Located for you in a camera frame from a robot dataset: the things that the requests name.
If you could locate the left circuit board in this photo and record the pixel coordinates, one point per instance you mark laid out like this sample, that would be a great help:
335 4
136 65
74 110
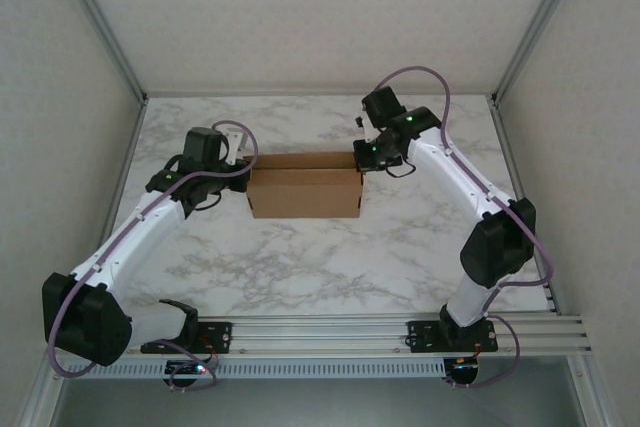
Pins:
182 368

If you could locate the circuit board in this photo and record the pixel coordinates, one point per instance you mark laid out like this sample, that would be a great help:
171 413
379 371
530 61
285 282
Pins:
182 368
465 372

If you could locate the aluminium front rail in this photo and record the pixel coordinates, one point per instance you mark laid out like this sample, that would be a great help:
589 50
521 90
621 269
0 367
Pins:
325 334

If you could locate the aluminium back rail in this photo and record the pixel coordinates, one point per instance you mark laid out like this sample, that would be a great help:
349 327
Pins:
320 93

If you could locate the right circuit board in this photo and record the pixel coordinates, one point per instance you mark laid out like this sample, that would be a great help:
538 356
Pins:
465 372

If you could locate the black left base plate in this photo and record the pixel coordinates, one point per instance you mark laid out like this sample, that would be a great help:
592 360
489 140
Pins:
220 334

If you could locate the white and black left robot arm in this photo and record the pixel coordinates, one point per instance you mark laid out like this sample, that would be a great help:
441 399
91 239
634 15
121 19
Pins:
135 242

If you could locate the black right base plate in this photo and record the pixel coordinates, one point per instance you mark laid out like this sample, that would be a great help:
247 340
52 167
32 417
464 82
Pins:
422 337

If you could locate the aluminium frame post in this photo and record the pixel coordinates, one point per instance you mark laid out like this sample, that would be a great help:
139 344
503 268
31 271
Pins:
104 22
536 22
40 397
590 397

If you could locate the aluminium side rail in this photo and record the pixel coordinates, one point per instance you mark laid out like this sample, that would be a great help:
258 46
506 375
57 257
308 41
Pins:
130 147
507 147

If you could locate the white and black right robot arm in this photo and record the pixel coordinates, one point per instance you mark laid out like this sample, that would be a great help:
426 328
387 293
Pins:
450 172

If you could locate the aluminium lower frame post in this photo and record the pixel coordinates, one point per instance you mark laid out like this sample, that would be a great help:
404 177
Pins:
590 397
40 397

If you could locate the brown cardboard box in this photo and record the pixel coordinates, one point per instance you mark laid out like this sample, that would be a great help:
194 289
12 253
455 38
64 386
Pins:
305 192

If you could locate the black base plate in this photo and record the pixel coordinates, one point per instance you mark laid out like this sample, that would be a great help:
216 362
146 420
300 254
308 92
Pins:
220 334
422 337

